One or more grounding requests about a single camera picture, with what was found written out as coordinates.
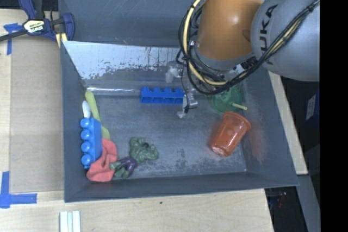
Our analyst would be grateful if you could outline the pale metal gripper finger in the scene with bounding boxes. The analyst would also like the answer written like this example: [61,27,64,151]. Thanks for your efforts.
[176,93,198,120]
[165,61,181,84]

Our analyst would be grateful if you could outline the blue toy brick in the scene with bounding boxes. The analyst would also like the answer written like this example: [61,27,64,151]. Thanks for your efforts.
[139,86,187,105]
[79,117,104,171]

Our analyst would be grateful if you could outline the grey metal bin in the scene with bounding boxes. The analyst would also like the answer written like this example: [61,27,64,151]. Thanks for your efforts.
[57,0,300,203]

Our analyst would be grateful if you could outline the orange plastic cup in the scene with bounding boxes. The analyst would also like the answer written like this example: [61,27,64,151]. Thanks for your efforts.
[208,111,252,158]

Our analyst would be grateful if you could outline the green and purple toy figure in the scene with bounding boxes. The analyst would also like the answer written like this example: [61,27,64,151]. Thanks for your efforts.
[109,136,160,180]

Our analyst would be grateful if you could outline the yellow-green long toy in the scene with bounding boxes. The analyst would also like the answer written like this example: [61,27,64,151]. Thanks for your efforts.
[84,90,111,141]

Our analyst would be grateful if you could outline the small white oval thing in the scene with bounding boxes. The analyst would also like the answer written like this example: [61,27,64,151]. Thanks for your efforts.
[82,100,92,120]

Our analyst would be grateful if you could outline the red cloth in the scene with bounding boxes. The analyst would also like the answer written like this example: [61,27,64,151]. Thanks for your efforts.
[86,138,119,183]

